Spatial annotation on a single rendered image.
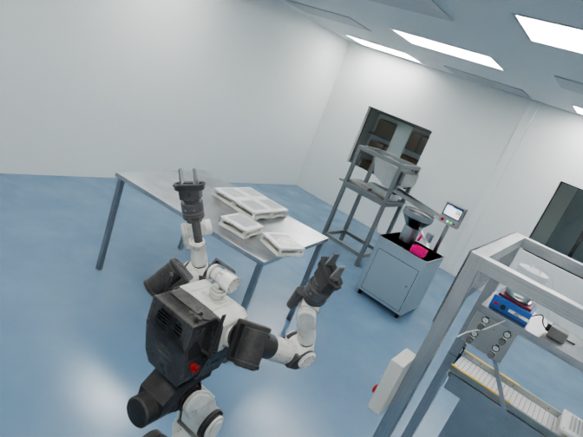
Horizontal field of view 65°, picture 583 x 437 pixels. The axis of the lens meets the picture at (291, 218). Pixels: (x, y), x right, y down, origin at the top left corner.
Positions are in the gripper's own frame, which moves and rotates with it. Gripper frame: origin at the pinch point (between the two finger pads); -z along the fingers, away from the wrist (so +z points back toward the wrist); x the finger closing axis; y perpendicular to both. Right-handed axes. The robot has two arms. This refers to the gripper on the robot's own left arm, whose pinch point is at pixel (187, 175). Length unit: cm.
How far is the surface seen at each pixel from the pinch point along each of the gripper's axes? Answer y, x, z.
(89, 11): -345, -204, -69
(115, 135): -379, -221, 73
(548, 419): -26, 170, 150
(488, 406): -26, 138, 142
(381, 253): -298, 106, 197
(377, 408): 18, 75, 100
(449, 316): 6, 103, 61
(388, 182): -406, 123, 151
